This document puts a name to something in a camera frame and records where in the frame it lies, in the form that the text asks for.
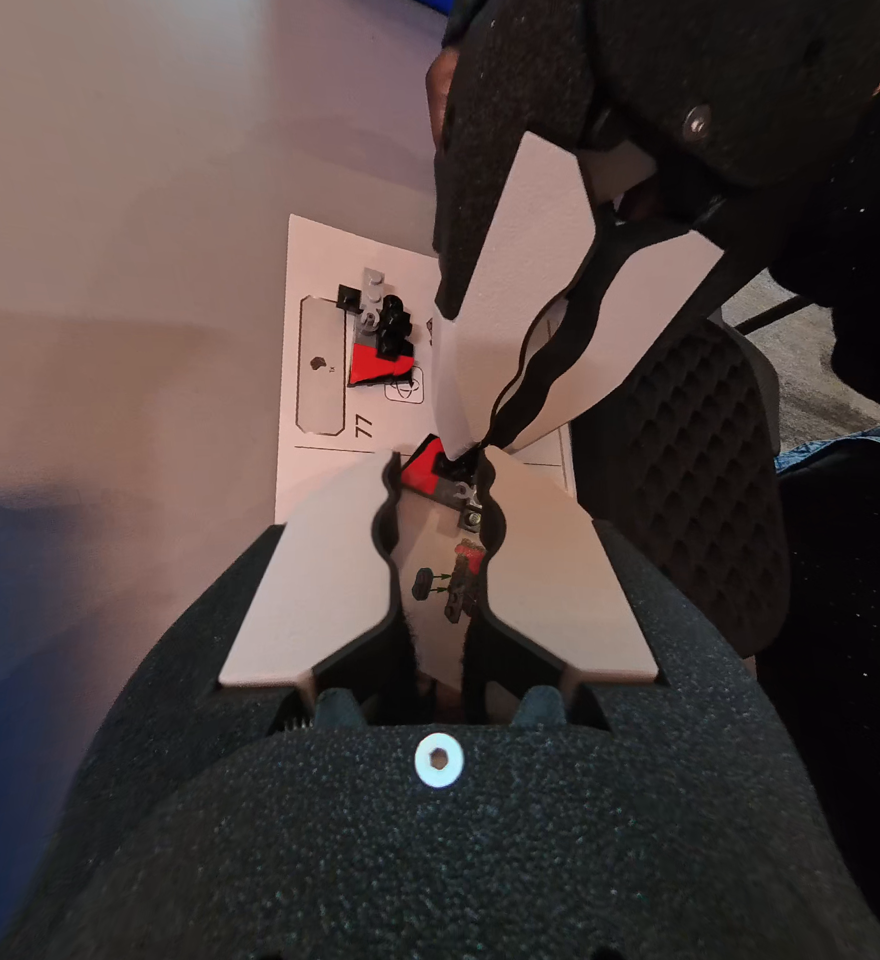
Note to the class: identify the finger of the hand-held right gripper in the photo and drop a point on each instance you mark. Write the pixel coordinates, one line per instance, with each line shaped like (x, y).
(650, 300)
(515, 255)

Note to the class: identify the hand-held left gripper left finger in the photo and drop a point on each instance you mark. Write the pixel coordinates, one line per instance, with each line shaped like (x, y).
(320, 585)

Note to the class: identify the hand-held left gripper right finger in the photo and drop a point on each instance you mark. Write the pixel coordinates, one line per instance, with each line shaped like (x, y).
(567, 585)

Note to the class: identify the red grey toy brick assembly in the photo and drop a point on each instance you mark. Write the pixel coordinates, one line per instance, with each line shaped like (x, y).
(368, 364)
(421, 469)

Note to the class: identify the person's right hand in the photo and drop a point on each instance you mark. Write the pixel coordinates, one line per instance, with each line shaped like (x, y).
(438, 90)

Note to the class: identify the black mesh chair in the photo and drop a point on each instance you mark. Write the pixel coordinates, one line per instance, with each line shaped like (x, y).
(695, 465)

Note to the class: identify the white instruction sheet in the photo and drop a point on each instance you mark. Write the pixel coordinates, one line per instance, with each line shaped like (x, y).
(312, 262)

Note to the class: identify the black sparkly garment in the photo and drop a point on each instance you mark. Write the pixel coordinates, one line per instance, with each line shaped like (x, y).
(875, 300)

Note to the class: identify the person's blue jeans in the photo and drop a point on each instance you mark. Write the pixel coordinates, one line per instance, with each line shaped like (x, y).
(852, 446)

